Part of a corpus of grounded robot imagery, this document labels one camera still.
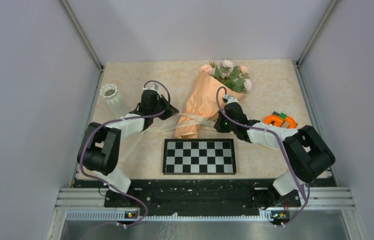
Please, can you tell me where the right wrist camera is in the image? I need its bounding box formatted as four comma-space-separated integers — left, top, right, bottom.
222, 94, 239, 106

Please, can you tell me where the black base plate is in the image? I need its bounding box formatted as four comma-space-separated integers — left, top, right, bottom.
72, 178, 336, 218

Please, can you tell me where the flower bouquet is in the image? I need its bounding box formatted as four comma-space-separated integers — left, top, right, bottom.
175, 59, 252, 139

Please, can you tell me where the aluminium front rail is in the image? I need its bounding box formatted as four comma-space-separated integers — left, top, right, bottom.
54, 187, 355, 223

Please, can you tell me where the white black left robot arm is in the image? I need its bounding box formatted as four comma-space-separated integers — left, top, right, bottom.
77, 89, 179, 207

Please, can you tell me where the aluminium frame rail right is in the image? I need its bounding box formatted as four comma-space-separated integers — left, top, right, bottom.
292, 0, 341, 186

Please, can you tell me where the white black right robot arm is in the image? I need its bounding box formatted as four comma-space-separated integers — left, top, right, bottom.
214, 97, 336, 206

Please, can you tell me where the black white checkerboard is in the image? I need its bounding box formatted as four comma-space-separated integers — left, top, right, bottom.
162, 138, 237, 175

